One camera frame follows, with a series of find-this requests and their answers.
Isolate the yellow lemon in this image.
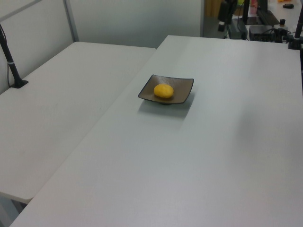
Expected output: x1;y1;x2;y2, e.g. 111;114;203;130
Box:
153;83;175;99

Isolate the square brown ceramic plate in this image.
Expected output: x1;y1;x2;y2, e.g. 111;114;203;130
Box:
137;74;195;106

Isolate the white side table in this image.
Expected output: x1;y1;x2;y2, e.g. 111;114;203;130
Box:
0;41;157;204

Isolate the grey partition panel edge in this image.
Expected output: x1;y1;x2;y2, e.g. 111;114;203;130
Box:
199;0;207;38

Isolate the grey equipment box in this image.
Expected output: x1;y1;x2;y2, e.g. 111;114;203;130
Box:
227;18;247;40

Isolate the wooden board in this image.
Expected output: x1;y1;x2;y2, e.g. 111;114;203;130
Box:
205;0;221;17

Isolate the black device with white tag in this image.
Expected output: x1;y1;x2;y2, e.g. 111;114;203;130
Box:
217;0;237;33

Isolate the black equipment box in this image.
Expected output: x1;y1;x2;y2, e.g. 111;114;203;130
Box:
249;25;273;41

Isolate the black monitor stand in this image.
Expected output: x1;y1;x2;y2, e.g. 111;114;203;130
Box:
241;0;250;26

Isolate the black pole with white band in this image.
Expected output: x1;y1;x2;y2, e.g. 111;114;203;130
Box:
0;22;29;89

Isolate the black flat tray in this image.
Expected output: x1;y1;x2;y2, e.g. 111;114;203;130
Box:
257;9;280;26

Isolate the grey metal partition post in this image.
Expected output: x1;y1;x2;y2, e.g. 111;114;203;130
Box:
63;0;80;43

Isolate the black cable bundle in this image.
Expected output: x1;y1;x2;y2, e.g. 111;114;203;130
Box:
269;27;292;44

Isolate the black camera stand clamp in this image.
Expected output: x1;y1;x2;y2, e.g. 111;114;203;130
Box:
287;9;303;50

